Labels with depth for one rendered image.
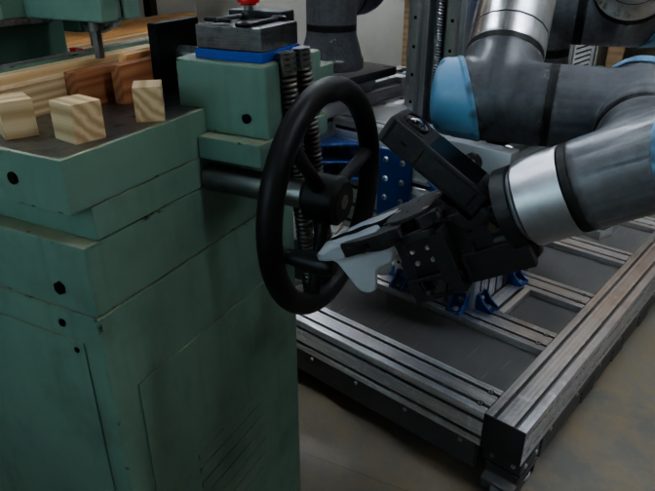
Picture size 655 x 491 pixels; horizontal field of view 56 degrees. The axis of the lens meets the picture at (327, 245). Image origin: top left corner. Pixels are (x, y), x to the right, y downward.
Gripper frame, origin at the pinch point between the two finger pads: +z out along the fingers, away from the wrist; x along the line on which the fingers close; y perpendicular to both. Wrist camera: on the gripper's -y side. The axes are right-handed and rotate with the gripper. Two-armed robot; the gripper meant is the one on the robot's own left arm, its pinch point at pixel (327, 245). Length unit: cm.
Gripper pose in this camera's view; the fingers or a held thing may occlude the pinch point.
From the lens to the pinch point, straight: 63.4
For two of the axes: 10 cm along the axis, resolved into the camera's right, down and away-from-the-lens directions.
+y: 4.4, 8.8, 1.9
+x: 4.5, -4.0, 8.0
